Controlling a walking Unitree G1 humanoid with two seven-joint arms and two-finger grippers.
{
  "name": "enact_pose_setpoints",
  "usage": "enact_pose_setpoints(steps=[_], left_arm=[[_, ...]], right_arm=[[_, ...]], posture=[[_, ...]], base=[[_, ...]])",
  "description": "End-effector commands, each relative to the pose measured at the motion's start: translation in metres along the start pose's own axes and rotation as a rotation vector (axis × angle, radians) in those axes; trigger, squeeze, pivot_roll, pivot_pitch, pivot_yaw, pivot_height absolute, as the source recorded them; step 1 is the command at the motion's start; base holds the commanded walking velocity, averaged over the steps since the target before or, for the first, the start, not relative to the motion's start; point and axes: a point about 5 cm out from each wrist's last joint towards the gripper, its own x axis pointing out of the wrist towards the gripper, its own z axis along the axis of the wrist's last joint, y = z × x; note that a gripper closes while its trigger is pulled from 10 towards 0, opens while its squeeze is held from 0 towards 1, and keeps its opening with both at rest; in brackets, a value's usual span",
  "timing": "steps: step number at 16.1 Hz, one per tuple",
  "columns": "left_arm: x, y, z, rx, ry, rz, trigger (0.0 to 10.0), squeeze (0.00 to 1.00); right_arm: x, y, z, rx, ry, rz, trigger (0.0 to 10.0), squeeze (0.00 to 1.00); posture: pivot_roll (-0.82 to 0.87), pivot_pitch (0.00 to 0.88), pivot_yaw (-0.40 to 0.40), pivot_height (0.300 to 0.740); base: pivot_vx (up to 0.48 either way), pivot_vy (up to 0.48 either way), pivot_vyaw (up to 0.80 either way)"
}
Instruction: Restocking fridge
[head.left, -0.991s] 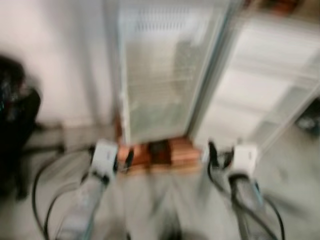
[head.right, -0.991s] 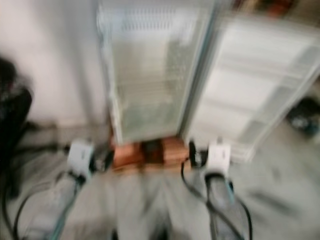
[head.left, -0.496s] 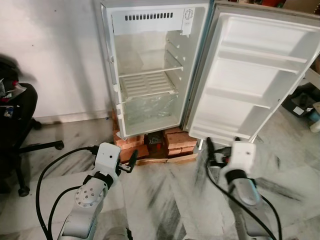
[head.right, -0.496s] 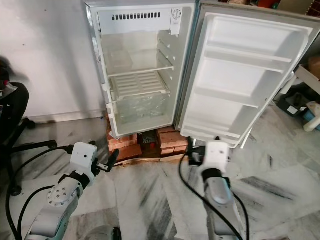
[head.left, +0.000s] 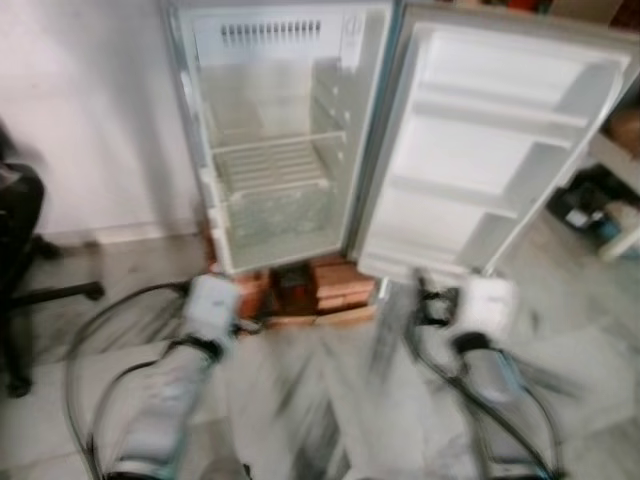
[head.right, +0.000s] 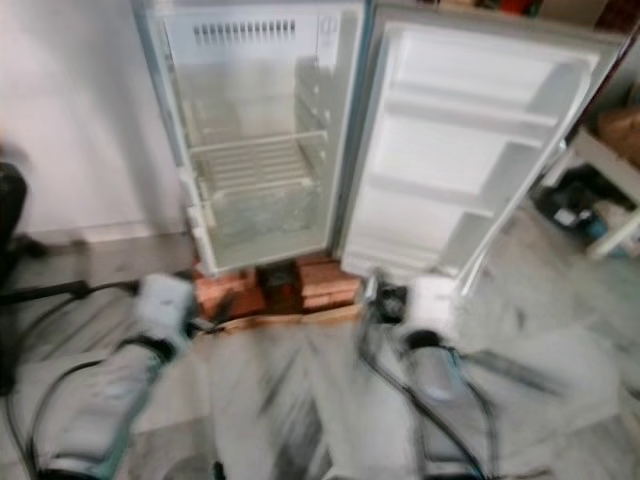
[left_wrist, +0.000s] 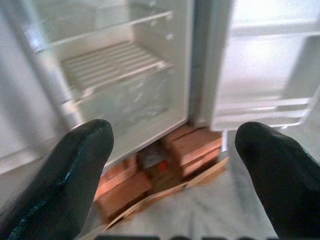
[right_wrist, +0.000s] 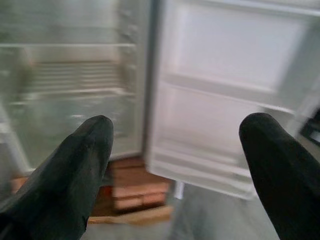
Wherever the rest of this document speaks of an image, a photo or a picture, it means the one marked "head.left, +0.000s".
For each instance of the grey fridge door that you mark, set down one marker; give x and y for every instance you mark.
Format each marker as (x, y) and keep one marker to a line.
(480, 150)

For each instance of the red brick base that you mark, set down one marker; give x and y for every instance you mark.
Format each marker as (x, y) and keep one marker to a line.
(340, 280)

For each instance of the black and blue appliance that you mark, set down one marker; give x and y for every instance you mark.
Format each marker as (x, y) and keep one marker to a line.
(580, 195)

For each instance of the black office chair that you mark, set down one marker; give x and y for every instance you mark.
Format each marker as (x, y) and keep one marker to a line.
(15, 220)

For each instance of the brown cardboard box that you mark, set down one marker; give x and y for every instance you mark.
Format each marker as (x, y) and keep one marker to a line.
(625, 128)

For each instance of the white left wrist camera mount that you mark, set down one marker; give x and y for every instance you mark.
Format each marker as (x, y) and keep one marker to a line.
(212, 305)

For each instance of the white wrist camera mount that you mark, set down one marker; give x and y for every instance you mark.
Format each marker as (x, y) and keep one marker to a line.
(487, 303)
(212, 305)

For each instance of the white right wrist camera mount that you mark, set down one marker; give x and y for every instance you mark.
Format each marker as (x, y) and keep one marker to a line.
(487, 303)

